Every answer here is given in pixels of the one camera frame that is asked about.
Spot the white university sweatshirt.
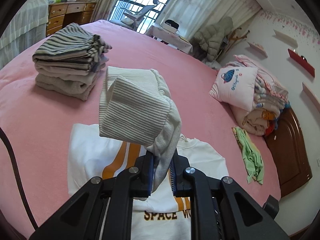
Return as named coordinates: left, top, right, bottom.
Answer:
left=67, top=65, right=230, bottom=240

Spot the grey folded clothes pile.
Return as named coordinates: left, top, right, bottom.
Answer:
left=35, top=57, right=108, bottom=101

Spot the green crumpled shirt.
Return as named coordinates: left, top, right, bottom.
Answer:
left=241, top=128, right=264, bottom=185

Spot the yellow garment under green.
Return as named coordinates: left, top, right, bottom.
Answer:
left=232, top=127, right=245, bottom=151

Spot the dark wooden headboard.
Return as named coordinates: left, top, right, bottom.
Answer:
left=264, top=108, right=312, bottom=198

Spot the pink bed sheet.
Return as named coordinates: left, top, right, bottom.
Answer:
left=1, top=20, right=281, bottom=224

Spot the folded cartoon quilt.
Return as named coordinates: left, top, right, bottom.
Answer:
left=227, top=55, right=290, bottom=136

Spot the pink embroidered pillow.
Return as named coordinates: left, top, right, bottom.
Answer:
left=209, top=67, right=258, bottom=112

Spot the green puffer jacket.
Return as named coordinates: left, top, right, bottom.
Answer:
left=193, top=17, right=233, bottom=62

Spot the wooden coat rack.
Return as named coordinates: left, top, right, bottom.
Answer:
left=219, top=27, right=250, bottom=56

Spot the striped folded top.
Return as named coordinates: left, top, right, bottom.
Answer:
left=33, top=23, right=112, bottom=72

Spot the small table with cloth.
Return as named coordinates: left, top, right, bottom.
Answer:
left=144, top=23, right=193, bottom=54

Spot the white box on table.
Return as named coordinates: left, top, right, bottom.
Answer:
left=161, top=19, right=180, bottom=33

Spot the white lace covered furniture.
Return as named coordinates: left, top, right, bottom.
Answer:
left=1, top=0, right=49, bottom=68

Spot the grey office chair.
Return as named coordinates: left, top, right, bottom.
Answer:
left=120, top=0, right=160, bottom=31

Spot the wooden desk with drawers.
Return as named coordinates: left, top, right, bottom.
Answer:
left=46, top=1, right=97, bottom=37

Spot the white window curtain right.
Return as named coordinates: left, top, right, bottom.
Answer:
left=156, top=0, right=261, bottom=40

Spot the black cable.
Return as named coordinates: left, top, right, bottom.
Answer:
left=0, top=126, right=40, bottom=230

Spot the pink wall shelf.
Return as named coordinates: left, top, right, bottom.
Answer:
left=247, top=42, right=268, bottom=57

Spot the red wall shelf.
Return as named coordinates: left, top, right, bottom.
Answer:
left=287, top=48, right=316, bottom=78

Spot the white wall shelf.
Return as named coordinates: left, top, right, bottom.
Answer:
left=273, top=29, right=298, bottom=48

